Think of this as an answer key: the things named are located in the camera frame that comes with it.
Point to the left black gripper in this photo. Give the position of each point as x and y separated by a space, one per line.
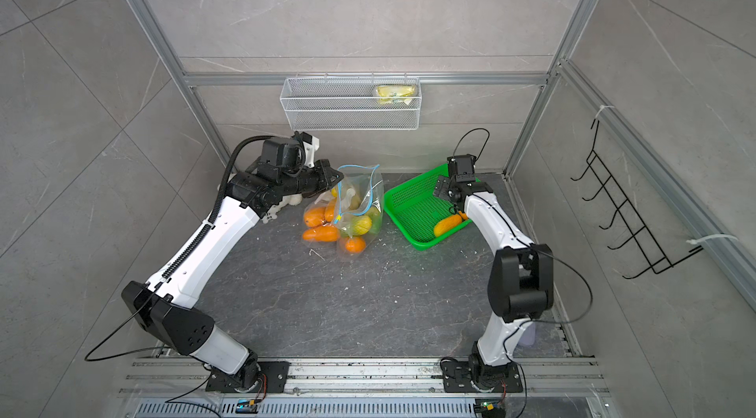
319 171

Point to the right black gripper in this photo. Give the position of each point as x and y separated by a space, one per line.
442 188

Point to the clear zip-top bag blue zipper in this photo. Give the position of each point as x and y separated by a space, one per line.
338 203

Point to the green mango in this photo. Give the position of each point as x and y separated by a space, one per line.
361 225

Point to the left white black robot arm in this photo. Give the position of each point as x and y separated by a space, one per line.
165 305

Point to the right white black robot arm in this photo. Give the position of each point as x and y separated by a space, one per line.
520 286

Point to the small orange mango centre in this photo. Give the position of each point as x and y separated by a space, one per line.
315 217

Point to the white plush teddy bear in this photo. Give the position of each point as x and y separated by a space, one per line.
272 213

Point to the green plastic basket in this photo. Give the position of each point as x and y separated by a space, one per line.
415 210

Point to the purple round pad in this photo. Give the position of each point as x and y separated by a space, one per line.
528 336

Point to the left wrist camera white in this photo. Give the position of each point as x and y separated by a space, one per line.
310 144

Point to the yellow sponge in wire basket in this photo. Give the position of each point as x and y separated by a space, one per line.
395 94

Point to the black wire wall hook rack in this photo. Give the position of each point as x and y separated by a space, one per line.
624 212

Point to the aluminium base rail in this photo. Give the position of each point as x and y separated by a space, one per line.
168 386

